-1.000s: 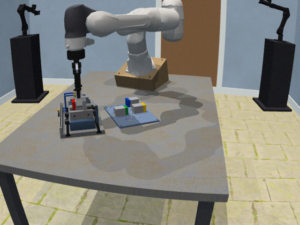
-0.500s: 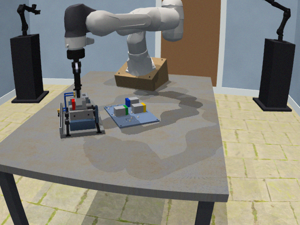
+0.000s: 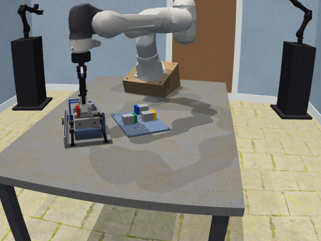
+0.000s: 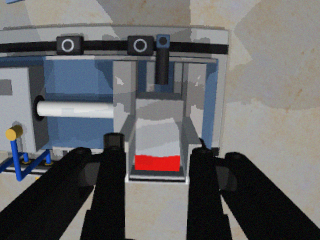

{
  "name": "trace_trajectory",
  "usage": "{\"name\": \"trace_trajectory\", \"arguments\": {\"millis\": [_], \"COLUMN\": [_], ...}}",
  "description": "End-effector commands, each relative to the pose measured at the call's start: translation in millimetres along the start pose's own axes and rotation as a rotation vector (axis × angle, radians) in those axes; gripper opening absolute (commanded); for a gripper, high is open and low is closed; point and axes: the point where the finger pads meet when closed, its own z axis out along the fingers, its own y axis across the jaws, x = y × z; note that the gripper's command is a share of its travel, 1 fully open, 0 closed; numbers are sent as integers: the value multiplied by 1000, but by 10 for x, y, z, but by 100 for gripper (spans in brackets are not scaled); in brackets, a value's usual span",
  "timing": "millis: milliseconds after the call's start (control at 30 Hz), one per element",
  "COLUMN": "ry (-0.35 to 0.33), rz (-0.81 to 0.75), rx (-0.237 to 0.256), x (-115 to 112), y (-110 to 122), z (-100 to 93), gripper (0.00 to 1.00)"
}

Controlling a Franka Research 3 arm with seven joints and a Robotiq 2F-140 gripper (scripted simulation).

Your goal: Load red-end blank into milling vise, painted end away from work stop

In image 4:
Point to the grey block with red end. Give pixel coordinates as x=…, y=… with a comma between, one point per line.
x=159, y=118

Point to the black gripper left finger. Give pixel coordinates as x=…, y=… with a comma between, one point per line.
x=47, y=207

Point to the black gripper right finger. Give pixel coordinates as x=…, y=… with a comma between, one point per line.
x=261, y=209

